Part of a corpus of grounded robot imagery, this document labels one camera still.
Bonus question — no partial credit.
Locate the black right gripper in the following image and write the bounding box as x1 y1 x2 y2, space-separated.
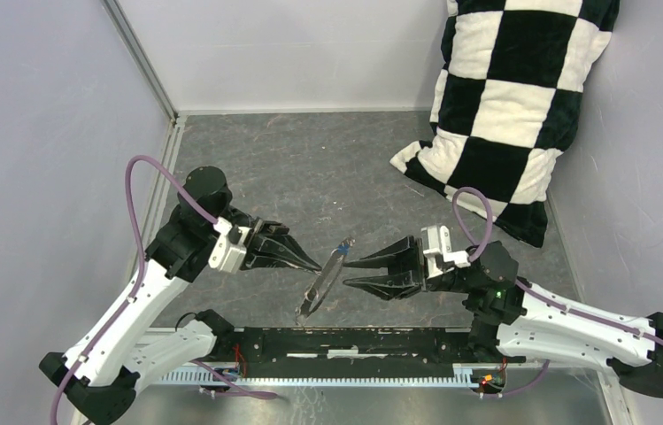
343 233 475 301

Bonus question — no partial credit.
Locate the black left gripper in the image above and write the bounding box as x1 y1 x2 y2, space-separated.
218 205 322 274

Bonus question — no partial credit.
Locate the blue plastic key tag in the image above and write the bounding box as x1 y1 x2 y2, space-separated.
335 243 351 257

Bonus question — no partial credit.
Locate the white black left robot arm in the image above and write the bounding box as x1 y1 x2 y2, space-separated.
40 166 321 424

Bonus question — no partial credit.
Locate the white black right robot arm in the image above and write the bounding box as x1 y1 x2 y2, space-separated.
344 228 663 398

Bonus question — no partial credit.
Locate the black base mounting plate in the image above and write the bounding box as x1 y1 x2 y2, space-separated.
197 328 527 379

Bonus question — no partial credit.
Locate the black white checkered pillow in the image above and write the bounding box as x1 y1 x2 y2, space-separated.
390 0 621 248

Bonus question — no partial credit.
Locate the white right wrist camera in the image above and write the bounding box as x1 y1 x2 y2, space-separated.
420 225 471 279

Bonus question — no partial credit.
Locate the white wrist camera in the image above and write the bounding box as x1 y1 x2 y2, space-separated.
420 225 471 279
208 217 251 274

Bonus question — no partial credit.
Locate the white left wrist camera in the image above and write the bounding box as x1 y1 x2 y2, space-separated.
208 217 251 274

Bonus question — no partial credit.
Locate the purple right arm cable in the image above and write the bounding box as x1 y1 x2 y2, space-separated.
451 187 663 400

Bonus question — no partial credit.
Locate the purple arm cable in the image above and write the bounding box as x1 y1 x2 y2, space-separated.
49 155 282 425
451 187 663 400

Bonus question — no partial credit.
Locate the white slotted cable duct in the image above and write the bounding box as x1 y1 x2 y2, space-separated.
109 366 476 389

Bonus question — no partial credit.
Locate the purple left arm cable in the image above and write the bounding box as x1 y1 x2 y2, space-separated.
49 155 282 425

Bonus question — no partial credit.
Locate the aluminium frame rail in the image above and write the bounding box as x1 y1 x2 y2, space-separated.
102 0 189 329

